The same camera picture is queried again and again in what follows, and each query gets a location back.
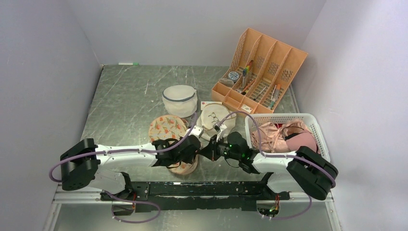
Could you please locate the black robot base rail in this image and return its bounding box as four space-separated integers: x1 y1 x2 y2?
116 179 290 213

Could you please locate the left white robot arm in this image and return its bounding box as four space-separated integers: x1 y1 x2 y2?
60 135 201 200

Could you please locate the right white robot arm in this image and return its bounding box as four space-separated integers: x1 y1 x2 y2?
198 132 339 200

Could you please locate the small white red card box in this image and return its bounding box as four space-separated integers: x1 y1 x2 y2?
200 101 222 111

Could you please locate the orange capped pen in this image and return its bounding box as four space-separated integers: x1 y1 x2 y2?
271 84 281 102

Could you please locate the white plastic laundry basket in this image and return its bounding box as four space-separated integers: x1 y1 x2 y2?
244 113 331 162

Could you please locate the tulip print mesh laundry bag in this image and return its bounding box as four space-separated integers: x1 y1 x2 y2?
148 115 199 175

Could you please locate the white blue-trimmed mesh laundry bag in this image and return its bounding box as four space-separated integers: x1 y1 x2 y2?
162 85 198 118

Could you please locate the multicolour marker pen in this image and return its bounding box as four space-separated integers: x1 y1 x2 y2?
242 65 250 88

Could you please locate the blue white round tin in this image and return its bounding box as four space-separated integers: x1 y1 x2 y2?
228 71 240 83

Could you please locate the cream embroidered mesh laundry bag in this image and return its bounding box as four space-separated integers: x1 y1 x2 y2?
197 104 230 141

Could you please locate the orange plastic file organizer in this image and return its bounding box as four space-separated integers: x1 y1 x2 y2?
211 28 308 114

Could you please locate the dusty pink bra cup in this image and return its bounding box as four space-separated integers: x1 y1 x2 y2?
285 131 319 153

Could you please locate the pink satin bra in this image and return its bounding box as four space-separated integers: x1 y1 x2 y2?
250 119 309 153

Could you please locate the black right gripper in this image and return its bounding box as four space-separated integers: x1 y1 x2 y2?
199 134 241 161

